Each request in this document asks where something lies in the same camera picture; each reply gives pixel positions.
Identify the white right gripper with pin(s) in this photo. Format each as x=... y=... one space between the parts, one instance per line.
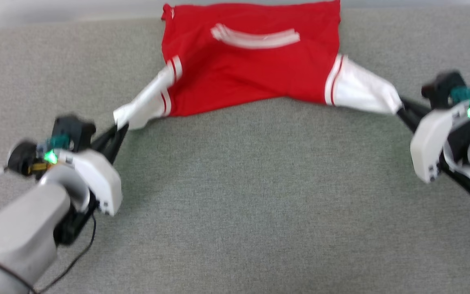
x=428 y=143

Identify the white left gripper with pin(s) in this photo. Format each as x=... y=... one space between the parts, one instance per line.
x=100 y=179

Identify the red and white jersey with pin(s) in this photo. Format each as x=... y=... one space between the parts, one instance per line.
x=251 y=73

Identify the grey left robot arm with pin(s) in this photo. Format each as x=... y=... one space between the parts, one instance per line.
x=14 y=237

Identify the teal right wrist circuit board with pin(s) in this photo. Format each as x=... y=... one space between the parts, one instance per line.
x=461 y=94

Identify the teal wrist circuit board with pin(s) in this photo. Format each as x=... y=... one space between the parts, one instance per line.
x=57 y=143
x=461 y=94

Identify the teal left wrist circuit board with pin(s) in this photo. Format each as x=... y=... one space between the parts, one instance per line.
x=57 y=143

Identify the black round wrist module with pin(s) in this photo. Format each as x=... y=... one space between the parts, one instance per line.
x=22 y=158

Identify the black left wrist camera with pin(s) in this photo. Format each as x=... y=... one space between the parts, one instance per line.
x=74 y=130

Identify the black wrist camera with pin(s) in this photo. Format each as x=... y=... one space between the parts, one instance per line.
x=443 y=87
x=74 y=130

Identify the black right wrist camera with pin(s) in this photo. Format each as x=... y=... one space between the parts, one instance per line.
x=443 y=87

